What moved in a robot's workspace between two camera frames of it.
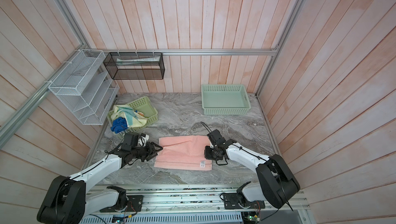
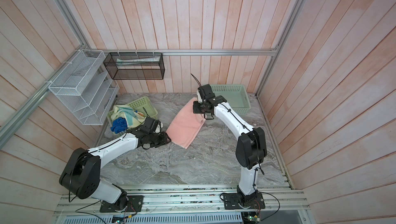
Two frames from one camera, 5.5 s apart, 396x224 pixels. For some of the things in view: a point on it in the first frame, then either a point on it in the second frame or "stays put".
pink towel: x=183 y=153 to x=186 y=124
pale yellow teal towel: x=133 y=118 stays put
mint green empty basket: x=225 y=99 stays put
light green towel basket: x=145 y=107 stays put
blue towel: x=119 y=125 stays put
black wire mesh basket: x=135 y=65 stays put
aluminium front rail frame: x=193 y=204 stays put
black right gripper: x=207 y=153 to x=196 y=109
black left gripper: x=151 y=150 to x=164 y=140
